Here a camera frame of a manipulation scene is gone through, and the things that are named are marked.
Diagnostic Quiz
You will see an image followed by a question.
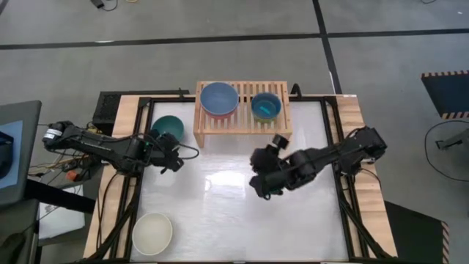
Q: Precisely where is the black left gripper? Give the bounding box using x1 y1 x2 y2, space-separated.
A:
148 132 185 175

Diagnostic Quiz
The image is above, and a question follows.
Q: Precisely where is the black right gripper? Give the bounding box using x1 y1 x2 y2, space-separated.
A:
248 145 298 201

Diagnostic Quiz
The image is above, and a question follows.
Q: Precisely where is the yellow plastic bowl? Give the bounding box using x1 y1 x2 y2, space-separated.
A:
253 113 281 122

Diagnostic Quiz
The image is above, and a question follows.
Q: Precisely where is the cyan plastic bowl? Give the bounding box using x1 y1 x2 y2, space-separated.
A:
251 92 283 120

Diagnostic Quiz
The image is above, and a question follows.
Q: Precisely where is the large blue bowl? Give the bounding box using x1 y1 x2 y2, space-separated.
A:
199 81 240 116

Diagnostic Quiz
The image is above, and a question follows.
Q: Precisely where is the wooden slatted shelf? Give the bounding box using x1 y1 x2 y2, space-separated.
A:
193 80 294 149

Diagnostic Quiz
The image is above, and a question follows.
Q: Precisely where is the dark teal bowl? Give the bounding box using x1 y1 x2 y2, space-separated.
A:
151 114 185 143

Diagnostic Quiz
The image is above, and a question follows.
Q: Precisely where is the black perforated box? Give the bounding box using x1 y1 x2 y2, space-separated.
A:
92 91 122 136

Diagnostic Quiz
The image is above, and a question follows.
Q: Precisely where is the white bowl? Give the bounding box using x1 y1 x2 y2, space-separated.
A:
131 212 174 257

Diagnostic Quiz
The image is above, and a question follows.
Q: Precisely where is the white paper sheet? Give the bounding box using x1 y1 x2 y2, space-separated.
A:
37 184 86 240

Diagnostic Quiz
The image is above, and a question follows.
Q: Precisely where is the grey laptop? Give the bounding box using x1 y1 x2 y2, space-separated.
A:
0 100 43 207

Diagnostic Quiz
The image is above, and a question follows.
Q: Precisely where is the black floor mat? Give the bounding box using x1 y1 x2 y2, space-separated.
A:
383 200 451 264

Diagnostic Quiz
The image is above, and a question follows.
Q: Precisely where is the black power adapter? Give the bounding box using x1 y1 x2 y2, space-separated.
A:
90 0 119 12

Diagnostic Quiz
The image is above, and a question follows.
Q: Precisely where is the grey floor stand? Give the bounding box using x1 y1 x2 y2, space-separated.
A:
435 127 469 151

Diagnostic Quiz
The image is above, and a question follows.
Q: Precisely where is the black yellow striped mat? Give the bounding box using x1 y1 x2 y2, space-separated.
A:
421 70 469 120

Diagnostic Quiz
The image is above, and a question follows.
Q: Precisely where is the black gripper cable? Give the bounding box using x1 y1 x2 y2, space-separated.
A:
177 143 201 161

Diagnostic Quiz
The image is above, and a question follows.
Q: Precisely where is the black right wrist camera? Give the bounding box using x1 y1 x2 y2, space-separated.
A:
272 133 292 150

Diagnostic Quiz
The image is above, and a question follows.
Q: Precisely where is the black metal table frame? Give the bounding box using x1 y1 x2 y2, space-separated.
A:
86 94 399 264

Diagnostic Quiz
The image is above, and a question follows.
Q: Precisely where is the black floor cable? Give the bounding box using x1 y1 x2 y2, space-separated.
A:
424 120 469 183

